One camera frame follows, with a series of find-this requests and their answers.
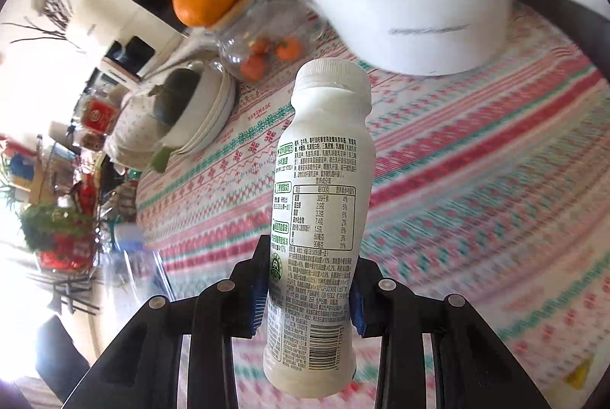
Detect clear plastic water bottle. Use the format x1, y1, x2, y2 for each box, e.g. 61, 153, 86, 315
101, 222, 176, 308

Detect white yogurt bottle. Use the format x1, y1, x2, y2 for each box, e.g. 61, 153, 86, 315
264, 59, 376, 399

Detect green leafy vegetable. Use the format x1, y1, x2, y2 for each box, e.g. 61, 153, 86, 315
19, 202, 95, 252

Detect patterned tablecloth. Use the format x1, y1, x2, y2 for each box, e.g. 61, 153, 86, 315
136, 0, 609, 408

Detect white dotted cloth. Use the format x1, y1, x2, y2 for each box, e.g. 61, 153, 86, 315
103, 90, 170, 171

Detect red label spice jar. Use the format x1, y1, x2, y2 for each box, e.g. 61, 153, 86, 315
77, 96, 120, 136

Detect dark green squash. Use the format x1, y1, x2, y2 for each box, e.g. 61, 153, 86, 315
149, 68, 201, 127

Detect white stacked bowls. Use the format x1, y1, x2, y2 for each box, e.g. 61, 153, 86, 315
150, 59, 236, 173

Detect cream air fryer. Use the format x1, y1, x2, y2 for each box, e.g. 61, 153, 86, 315
65, 0, 184, 77

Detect dried twig branches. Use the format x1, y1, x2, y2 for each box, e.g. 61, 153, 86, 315
1, 0, 80, 49

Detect glass jar with tomatoes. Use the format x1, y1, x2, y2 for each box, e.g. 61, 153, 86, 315
209, 0, 327, 85

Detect black wire rack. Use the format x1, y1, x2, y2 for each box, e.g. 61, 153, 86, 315
0, 136, 140, 319

